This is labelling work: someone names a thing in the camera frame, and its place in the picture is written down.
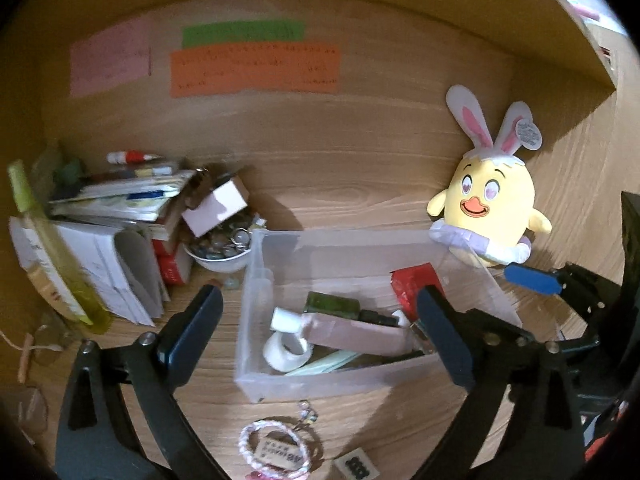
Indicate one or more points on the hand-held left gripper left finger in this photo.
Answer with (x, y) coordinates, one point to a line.
(190, 330)

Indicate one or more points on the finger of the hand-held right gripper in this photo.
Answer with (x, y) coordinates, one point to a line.
(530, 277)

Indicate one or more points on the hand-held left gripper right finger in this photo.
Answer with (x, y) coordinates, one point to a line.
(450, 345)

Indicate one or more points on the white tape roll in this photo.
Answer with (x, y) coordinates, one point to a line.
(272, 355)

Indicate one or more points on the small dark green bottle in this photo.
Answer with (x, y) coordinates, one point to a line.
(332, 304)

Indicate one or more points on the pale green tube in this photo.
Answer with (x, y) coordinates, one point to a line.
(325, 361)

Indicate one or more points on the clear plastic storage box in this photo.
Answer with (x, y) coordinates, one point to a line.
(325, 385)

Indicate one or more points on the red carton with white print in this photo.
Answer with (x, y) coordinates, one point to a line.
(170, 265)

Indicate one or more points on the red box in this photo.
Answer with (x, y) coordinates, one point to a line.
(412, 282)

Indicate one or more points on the white bowl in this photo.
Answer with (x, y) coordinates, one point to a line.
(220, 262)

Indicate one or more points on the yellow chick plush toy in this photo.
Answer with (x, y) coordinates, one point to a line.
(490, 210)

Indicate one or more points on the red cloth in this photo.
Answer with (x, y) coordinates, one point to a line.
(602, 447)

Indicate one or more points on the white folded papers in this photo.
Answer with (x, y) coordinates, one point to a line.
(110, 270)

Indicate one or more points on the small white carton box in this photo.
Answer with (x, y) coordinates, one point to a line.
(215, 210)

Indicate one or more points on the beaded charm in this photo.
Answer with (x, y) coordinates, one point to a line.
(307, 412)

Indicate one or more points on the stack of books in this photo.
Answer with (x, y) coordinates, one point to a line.
(125, 195)

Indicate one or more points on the small white tag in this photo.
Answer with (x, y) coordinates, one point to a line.
(355, 467)

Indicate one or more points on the white printed packet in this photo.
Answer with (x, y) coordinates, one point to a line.
(30, 265)

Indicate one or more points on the red and white pen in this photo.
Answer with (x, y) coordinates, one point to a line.
(132, 156)

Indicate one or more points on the orange paper note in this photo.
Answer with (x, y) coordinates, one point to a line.
(255, 70)

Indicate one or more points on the pink paper note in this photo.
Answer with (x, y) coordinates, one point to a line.
(110, 57)

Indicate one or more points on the green paper note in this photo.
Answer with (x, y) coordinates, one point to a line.
(242, 34)

